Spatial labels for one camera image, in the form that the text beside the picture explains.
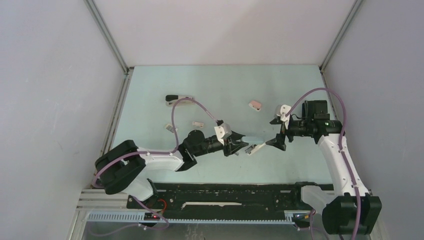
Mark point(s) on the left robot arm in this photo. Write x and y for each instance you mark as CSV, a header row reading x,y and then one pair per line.
x,y
121,169

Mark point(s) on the open staple box tray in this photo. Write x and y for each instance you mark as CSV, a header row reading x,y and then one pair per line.
x,y
169,127

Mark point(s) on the beige and black large stapler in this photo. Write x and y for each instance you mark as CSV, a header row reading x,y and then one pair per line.
x,y
172,99

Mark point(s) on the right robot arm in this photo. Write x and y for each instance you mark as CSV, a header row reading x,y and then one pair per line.
x,y
351,209

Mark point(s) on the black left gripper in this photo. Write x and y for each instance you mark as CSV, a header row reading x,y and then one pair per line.
x,y
228,149

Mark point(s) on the white staple box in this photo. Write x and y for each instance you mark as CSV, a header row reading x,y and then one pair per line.
x,y
198,124

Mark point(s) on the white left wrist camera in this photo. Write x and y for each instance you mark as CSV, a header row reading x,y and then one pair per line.
x,y
222,132

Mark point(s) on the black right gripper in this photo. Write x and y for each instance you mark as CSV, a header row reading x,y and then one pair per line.
x,y
278,142

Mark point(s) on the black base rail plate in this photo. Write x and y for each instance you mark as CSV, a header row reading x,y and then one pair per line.
x,y
202,204

